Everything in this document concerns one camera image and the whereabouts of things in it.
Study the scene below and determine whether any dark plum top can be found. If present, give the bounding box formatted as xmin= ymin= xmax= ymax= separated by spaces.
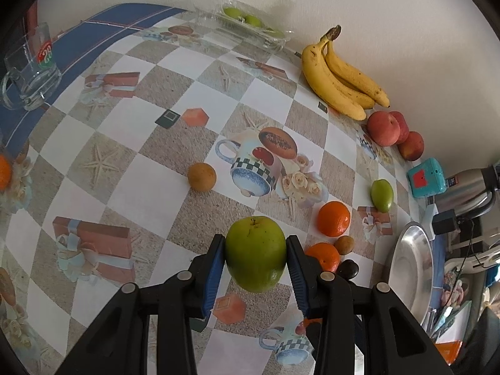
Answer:
xmin=336 ymin=259 xmax=359 ymax=280

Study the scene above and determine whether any orange tangerine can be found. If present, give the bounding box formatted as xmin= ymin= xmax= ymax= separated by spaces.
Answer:
xmin=316 ymin=201 xmax=351 ymax=238
xmin=305 ymin=242 xmax=341 ymax=273

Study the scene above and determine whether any brown kiwi fruit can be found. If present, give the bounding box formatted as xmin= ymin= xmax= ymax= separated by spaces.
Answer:
xmin=334 ymin=235 xmax=355 ymax=256

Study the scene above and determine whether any orange tangerine top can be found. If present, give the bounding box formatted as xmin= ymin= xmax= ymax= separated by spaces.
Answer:
xmin=316 ymin=201 xmax=351 ymax=238

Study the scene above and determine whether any round green apple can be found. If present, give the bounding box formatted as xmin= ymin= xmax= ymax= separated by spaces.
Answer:
xmin=225 ymin=216 xmax=287 ymax=293

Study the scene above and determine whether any large steel plate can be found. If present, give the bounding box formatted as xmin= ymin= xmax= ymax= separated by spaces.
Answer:
xmin=388 ymin=222 xmax=433 ymax=324

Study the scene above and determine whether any colourful clutter pile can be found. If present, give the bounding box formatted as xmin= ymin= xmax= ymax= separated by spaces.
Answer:
xmin=441 ymin=267 xmax=471 ymax=310

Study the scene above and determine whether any black charger on white base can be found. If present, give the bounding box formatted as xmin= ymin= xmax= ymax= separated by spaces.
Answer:
xmin=420 ymin=203 xmax=458 ymax=240

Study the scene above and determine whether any pointed green mango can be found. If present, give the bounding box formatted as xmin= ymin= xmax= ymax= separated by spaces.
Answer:
xmin=370 ymin=179 xmax=394 ymax=213

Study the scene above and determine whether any teal plastic box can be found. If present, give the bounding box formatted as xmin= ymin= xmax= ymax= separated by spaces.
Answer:
xmin=407 ymin=157 xmax=447 ymax=198

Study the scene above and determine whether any steel thermos jug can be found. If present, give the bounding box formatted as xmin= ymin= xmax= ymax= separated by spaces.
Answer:
xmin=434 ymin=165 xmax=499 ymax=219

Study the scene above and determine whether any right red apple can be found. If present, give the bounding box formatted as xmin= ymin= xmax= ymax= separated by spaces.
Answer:
xmin=397 ymin=131 xmax=425 ymax=162

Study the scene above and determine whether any red apple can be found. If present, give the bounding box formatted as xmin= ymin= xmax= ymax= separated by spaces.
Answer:
xmin=397 ymin=131 xmax=425 ymax=162
xmin=391 ymin=111 xmax=409 ymax=145

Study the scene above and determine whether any orange fruit at edge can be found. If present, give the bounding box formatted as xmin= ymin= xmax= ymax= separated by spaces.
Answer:
xmin=0 ymin=154 xmax=12 ymax=191

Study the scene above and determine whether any pale pink apple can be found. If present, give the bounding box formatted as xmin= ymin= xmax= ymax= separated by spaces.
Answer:
xmin=366 ymin=111 xmax=401 ymax=147

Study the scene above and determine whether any middle red apple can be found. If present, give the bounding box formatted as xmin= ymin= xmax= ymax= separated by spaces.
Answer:
xmin=391 ymin=111 xmax=409 ymax=145

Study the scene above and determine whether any banana bunch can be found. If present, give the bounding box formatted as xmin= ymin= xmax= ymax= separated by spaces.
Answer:
xmin=302 ymin=25 xmax=390 ymax=121

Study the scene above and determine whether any glass mug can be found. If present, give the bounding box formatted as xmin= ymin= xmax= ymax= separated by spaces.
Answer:
xmin=1 ymin=22 xmax=62 ymax=111

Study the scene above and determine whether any black cable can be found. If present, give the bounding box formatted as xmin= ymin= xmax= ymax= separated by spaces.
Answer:
xmin=448 ymin=217 xmax=500 ymax=294

